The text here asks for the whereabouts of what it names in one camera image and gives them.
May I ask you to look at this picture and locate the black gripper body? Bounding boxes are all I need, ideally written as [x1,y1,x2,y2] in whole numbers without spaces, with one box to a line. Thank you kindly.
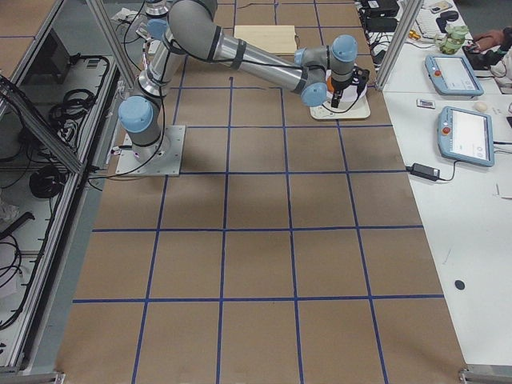
[331,66,370,91]

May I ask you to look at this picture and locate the white round plate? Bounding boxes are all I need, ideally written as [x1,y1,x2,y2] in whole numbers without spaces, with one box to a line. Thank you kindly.
[326,70,367,102]

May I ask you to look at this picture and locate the orange fruit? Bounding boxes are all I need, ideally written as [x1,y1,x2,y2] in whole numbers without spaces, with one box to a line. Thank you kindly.
[326,76,334,93]

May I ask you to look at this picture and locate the person forearm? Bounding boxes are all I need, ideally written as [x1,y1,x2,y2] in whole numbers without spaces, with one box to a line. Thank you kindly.
[473,27,511,51]

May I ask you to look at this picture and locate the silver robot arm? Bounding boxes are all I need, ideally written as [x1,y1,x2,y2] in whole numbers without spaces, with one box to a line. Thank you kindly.
[137,1,185,98]
[118,1,370,152]

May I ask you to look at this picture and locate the cream bear tray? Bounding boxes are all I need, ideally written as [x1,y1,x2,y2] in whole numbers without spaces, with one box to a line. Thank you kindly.
[310,95,370,120]

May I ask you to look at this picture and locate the small printed card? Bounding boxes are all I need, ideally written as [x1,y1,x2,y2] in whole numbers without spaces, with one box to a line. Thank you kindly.
[416,99,436,109]

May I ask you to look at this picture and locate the wooden cutting board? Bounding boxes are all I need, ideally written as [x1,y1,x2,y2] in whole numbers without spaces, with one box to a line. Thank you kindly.
[234,25,298,55]

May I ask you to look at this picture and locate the upper blue teach pendant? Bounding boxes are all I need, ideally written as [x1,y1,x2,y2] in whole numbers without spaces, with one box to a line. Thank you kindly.
[424,55,484,98]

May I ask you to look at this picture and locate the blue teach pendant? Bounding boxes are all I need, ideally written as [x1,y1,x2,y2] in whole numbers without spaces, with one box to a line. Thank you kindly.
[437,106,495,167]
[424,55,484,98]

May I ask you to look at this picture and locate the black power adapter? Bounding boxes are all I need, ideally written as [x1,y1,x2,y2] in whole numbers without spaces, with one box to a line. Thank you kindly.
[409,163,440,182]

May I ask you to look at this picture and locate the lower blue teach pendant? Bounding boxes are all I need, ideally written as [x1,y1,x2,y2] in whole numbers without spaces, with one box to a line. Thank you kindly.
[437,106,495,167]

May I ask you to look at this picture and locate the small white ball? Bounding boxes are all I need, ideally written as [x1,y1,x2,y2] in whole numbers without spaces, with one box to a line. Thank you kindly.
[474,102,488,113]

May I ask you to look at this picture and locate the aluminium frame post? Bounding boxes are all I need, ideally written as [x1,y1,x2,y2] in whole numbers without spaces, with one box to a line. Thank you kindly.
[375,0,424,91]

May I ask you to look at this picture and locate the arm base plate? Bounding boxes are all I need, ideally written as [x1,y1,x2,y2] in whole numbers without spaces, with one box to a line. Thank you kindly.
[115,125,186,177]

